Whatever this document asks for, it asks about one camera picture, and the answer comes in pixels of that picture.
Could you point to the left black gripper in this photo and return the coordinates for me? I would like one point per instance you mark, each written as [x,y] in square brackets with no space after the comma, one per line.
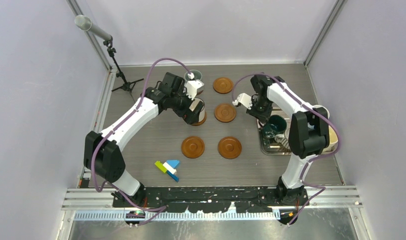
[187,115]

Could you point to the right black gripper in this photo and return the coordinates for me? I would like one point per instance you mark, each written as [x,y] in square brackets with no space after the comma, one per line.
[263,116]

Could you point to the dark teal mug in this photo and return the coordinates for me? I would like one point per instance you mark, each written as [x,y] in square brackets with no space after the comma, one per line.
[275,125]

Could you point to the ribbed clear glass cup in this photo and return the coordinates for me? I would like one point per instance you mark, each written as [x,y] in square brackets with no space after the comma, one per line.
[197,102]

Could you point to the ribbed grey cup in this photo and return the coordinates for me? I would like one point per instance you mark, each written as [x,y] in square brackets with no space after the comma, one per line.
[283,138]

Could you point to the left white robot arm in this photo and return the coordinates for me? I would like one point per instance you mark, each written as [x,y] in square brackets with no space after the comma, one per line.
[103,150]

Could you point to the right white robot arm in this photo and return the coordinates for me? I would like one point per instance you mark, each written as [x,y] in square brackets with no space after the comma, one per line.
[277,91]

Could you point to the metal tray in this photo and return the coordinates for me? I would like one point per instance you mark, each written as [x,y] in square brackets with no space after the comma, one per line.
[269,149]

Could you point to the black microphone tripod stand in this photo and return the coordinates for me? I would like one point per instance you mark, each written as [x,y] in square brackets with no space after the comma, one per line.
[127,86]

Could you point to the white mug blue outside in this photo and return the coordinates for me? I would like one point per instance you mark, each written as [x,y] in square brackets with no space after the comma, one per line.
[322,110]

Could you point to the coloured toy brick stack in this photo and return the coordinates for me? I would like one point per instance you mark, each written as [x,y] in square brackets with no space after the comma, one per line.
[169,167]

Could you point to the cream mug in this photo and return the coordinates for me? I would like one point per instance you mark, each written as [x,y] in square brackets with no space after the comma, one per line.
[333,140]

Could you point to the grey microphone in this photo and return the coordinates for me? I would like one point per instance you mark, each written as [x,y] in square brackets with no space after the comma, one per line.
[85,24]

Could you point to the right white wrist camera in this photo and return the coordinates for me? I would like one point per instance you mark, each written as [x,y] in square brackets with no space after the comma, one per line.
[243,99]

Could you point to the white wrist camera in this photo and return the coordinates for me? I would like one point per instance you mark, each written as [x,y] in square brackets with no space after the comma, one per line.
[243,99]
[193,85]

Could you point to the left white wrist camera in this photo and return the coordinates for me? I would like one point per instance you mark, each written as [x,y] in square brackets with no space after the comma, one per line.
[193,85]

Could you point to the aluminium frame rail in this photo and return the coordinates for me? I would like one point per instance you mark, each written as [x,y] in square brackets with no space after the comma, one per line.
[89,205]

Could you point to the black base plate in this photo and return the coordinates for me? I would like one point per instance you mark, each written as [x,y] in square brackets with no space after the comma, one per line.
[245,199]

